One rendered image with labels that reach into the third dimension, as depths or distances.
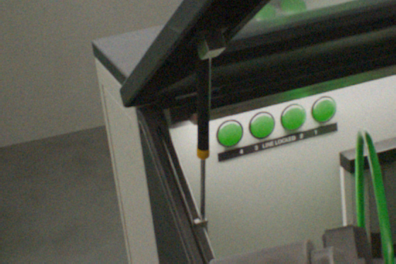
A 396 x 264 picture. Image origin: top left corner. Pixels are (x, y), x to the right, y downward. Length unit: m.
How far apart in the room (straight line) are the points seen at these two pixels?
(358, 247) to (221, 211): 0.48
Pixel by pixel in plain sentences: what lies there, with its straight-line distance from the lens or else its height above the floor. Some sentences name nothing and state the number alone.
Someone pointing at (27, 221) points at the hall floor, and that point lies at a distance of 4.34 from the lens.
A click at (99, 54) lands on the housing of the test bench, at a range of 1.63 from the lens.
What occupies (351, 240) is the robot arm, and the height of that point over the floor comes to 1.41.
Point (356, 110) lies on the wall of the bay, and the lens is 1.57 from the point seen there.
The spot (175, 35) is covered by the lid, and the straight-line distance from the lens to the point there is 1.03.
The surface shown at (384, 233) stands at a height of 1.35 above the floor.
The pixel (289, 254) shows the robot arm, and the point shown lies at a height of 1.63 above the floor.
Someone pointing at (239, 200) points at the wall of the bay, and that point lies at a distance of 1.53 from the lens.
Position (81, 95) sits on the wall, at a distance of 5.24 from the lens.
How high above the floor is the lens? 1.96
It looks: 21 degrees down
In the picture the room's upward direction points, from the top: 7 degrees counter-clockwise
